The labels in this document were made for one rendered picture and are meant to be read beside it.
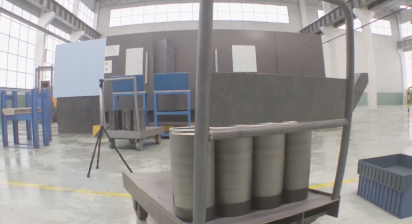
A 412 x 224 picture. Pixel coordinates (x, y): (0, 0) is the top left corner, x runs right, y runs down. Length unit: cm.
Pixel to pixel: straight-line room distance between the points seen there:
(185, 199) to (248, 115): 31
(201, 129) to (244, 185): 31
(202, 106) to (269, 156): 37
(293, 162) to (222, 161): 27
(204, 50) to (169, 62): 622
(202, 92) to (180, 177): 30
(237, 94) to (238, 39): 659
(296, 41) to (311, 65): 59
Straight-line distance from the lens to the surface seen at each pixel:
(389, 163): 236
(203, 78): 86
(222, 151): 109
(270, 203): 120
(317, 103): 108
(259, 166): 117
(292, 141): 123
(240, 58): 740
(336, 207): 130
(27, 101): 646
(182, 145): 104
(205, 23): 86
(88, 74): 764
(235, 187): 111
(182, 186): 106
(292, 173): 124
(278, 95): 98
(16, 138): 585
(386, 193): 189
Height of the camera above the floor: 62
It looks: 1 degrees down
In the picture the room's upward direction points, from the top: 1 degrees counter-clockwise
